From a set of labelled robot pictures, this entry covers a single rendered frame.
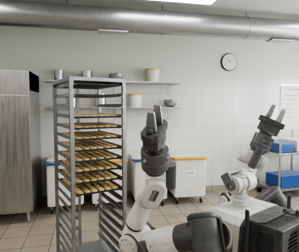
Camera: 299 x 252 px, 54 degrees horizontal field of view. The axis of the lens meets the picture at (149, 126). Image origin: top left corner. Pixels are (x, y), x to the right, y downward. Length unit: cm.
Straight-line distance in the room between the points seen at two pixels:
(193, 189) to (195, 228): 388
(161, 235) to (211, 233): 18
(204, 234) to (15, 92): 359
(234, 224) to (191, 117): 439
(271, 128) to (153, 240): 72
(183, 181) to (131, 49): 235
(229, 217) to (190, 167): 370
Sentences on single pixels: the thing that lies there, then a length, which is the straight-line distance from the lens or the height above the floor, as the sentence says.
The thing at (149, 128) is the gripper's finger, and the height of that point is 153.
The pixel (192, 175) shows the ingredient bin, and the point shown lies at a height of 48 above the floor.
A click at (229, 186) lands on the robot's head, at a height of 131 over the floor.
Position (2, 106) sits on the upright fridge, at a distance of 420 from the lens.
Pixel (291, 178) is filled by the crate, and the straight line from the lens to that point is 565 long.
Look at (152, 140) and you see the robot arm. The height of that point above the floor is 149.
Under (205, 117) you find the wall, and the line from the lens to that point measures 542.
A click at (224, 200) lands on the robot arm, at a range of 148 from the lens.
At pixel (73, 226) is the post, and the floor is 62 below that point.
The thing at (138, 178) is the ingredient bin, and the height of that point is 48.
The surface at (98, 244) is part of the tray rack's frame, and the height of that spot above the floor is 15.
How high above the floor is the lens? 160
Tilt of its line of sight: 4 degrees down
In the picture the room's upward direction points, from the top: straight up
